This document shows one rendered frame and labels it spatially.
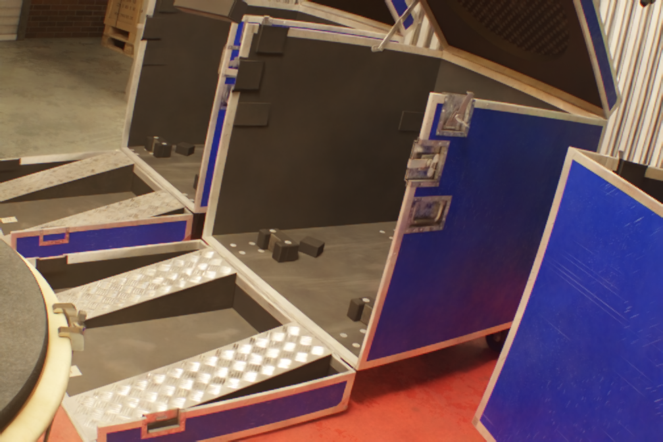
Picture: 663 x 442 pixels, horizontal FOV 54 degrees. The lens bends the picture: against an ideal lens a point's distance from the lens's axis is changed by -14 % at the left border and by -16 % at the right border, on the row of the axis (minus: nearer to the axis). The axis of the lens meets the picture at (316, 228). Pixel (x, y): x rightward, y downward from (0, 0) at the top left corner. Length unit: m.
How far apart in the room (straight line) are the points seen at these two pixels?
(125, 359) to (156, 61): 1.71
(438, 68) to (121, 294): 1.61
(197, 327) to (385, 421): 0.67
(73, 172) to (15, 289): 2.46
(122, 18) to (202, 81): 3.65
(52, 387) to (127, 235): 2.08
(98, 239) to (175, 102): 1.07
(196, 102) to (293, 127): 1.03
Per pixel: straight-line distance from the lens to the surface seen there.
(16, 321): 0.82
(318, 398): 2.07
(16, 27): 7.49
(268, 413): 1.98
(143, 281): 2.44
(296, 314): 2.30
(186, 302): 2.43
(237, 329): 2.43
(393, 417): 2.24
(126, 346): 2.25
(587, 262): 1.66
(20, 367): 0.74
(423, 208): 1.99
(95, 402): 1.97
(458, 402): 2.41
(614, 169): 1.86
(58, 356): 0.81
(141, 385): 2.02
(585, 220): 1.67
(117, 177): 3.34
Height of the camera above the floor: 1.23
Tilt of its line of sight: 21 degrees down
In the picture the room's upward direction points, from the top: 13 degrees clockwise
